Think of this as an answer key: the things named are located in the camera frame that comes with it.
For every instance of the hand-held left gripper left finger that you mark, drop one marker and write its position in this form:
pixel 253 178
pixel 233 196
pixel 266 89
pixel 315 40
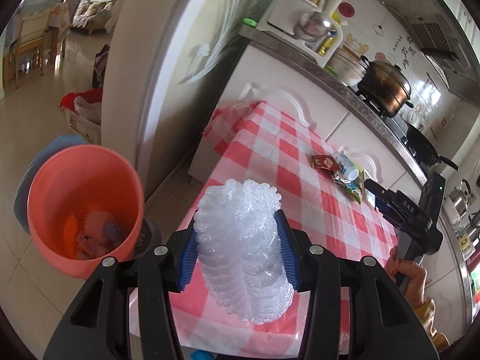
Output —
pixel 187 258

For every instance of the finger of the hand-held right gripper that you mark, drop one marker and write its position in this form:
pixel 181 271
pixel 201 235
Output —
pixel 378 189
pixel 384 210

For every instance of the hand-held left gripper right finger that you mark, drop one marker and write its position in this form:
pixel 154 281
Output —
pixel 287 255

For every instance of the stack of clear plastic cups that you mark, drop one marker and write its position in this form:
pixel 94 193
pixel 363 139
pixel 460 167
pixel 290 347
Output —
pixel 240 240

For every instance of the blue dotted cloth bundle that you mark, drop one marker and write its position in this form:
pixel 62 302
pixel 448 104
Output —
pixel 112 229

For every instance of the bubble wrap sheet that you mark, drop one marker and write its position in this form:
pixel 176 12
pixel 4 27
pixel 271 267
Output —
pixel 98 218

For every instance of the white cloth bundle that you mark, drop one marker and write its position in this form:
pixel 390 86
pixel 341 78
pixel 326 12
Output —
pixel 89 246

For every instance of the orange plastic bucket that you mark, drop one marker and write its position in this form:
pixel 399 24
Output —
pixel 82 180

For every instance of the person's right forearm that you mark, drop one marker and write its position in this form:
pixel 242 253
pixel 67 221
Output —
pixel 431 320

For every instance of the person's right hand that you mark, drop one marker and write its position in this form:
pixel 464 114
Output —
pixel 410 279

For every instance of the green white snack packet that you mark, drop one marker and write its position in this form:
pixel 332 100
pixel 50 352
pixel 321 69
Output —
pixel 358 189

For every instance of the cream cabinet door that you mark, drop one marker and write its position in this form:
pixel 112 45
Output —
pixel 378 157
pixel 285 97

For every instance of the white plastic bottle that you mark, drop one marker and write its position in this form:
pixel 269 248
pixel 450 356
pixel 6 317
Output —
pixel 347 165

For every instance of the printed floor mat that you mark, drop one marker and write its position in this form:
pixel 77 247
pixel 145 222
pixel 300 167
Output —
pixel 150 238

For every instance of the metal kettle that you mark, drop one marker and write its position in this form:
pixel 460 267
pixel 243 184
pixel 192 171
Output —
pixel 459 200

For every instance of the red packet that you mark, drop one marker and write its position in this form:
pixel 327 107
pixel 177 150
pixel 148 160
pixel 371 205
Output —
pixel 324 162

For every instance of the black frying pan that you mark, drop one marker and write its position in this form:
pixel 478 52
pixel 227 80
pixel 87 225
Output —
pixel 427 146

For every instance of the gas stove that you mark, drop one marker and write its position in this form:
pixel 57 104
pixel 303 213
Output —
pixel 390 120

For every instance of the red white checked tablecloth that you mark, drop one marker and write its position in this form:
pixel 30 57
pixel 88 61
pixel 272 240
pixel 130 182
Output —
pixel 262 157

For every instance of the brass cooking pot with lid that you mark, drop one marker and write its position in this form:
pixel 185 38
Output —
pixel 384 86

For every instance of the steel edged kitchen countertop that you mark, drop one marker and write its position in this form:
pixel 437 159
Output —
pixel 337 86

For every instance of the white patterned pot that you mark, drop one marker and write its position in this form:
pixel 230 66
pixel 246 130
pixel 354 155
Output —
pixel 348 69

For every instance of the range hood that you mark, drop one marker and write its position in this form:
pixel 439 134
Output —
pixel 438 41

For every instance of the white plastic basket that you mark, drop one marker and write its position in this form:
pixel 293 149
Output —
pixel 82 123

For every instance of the blue plastic tub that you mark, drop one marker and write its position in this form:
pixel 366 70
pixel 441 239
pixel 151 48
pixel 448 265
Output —
pixel 41 161

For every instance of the red cloth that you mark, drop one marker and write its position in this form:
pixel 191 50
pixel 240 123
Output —
pixel 80 99

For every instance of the white dish rack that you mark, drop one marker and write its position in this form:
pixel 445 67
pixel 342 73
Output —
pixel 288 11

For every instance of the white refrigerator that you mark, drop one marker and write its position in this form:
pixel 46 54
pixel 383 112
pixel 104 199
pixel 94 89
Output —
pixel 180 52

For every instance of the small green plastic item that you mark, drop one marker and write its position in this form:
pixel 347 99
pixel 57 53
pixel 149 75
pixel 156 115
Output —
pixel 249 22

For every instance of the dark bag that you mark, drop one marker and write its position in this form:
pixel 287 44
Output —
pixel 100 65

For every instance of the patterned sofa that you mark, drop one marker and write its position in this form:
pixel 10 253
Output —
pixel 93 15

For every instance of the wooden dining table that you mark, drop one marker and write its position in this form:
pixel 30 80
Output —
pixel 33 26

